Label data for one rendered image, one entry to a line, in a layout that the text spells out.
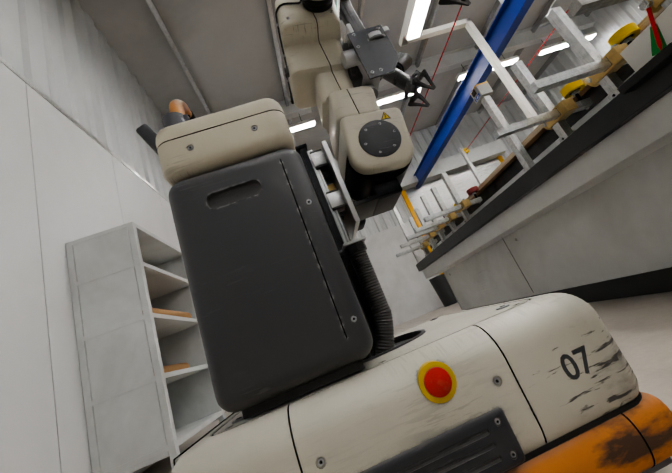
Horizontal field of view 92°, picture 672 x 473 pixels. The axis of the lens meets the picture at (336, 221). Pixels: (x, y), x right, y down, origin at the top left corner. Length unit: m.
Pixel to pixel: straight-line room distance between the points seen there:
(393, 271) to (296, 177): 8.32
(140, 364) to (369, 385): 2.07
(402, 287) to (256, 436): 8.40
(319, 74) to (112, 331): 2.07
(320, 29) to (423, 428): 0.94
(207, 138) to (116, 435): 2.11
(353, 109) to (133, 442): 2.19
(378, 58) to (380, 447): 0.83
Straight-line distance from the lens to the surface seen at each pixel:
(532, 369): 0.55
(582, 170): 1.65
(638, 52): 1.42
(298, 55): 1.03
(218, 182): 0.61
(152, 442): 2.46
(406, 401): 0.50
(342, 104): 0.87
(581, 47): 1.54
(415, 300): 8.86
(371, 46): 0.98
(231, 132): 0.66
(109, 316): 2.59
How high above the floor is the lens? 0.34
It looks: 18 degrees up
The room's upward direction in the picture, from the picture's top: 22 degrees counter-clockwise
